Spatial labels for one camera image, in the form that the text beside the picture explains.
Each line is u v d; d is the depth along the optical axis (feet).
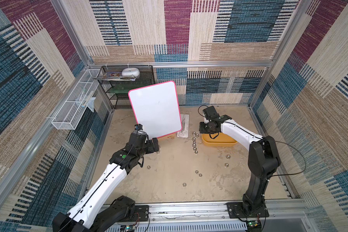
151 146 2.25
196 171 2.86
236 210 2.39
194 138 3.31
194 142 3.26
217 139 2.55
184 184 2.72
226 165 2.93
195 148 3.17
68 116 2.97
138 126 2.26
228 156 3.06
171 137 3.19
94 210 1.37
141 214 2.41
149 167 2.93
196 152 3.16
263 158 1.61
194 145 3.24
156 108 2.88
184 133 3.43
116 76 3.01
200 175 2.84
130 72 2.93
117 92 3.09
